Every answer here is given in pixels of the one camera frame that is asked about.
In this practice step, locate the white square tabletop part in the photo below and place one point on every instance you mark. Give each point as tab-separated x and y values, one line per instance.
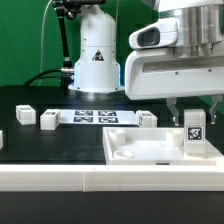
154	146

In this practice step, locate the white obstacle fence front bar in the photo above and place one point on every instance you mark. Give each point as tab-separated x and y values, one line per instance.
93	178

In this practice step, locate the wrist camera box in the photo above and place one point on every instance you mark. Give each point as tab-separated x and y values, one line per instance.
163	33

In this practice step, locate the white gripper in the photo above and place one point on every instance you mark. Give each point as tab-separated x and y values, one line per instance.
156	74

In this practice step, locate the white block at left edge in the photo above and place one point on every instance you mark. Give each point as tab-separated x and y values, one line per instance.
1	139

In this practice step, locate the white sheet with tags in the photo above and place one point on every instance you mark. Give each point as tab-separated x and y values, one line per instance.
97	117

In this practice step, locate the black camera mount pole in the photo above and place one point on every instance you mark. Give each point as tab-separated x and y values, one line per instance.
69	9

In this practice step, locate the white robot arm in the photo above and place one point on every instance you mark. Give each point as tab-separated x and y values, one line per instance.
179	55

